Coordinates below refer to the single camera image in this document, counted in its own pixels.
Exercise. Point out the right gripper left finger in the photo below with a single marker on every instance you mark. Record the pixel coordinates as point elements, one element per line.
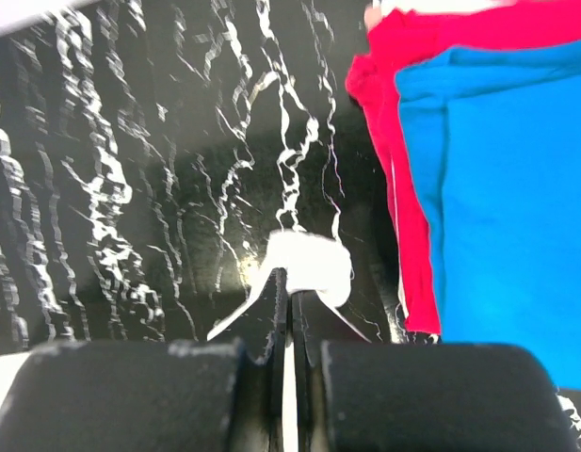
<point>151,396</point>

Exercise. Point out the black marble pattern mat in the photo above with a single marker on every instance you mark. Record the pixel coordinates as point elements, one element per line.
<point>149,148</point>

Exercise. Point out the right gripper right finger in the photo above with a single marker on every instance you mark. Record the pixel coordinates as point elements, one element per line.
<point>354,395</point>

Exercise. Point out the white printed t shirt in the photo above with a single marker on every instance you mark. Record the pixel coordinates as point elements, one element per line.
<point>311,262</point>

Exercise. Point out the blue folded t shirt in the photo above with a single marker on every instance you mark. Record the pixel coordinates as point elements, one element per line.
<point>494,142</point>

